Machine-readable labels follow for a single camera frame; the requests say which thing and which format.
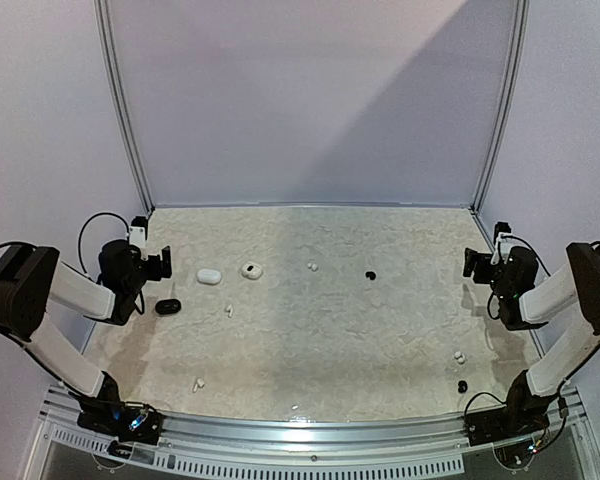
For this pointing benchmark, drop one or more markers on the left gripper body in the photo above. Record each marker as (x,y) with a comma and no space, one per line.
(156,272)

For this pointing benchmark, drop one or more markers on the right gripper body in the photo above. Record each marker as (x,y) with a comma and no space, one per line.
(480,264)

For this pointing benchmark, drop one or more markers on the black charging case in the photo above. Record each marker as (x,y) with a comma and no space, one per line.
(167,307)

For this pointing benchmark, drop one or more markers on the white oval charging case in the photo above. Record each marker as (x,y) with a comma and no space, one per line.
(208,276)

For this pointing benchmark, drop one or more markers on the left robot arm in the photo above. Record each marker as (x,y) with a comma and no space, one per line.
(31,277)

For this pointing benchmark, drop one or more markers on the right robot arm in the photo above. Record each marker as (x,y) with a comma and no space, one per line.
(527,303)

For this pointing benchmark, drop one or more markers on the white open charging case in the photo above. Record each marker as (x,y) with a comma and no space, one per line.
(251,271)

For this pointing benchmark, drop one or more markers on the white stem earbud lower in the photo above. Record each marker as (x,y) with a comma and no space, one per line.
(198,384)

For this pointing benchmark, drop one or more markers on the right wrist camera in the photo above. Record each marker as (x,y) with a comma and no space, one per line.
(501,229)

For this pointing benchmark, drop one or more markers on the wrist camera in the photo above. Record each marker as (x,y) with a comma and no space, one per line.
(501,229)
(138,232)

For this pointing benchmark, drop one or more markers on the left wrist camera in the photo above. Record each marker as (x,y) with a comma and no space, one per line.
(138,232)

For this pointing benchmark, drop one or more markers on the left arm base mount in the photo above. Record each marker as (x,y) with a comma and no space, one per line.
(125,421)

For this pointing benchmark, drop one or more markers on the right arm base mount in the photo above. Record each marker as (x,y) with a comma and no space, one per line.
(495,425)

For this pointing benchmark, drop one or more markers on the aluminium front rail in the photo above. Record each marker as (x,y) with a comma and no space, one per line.
(199,447)

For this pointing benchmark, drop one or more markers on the right aluminium corner post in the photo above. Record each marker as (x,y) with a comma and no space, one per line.
(505,99)

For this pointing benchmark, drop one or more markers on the aluminium corner post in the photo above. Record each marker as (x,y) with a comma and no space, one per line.
(120,104)
(505,99)

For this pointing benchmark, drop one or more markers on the left aluminium corner post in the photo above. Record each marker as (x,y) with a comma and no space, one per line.
(120,104)

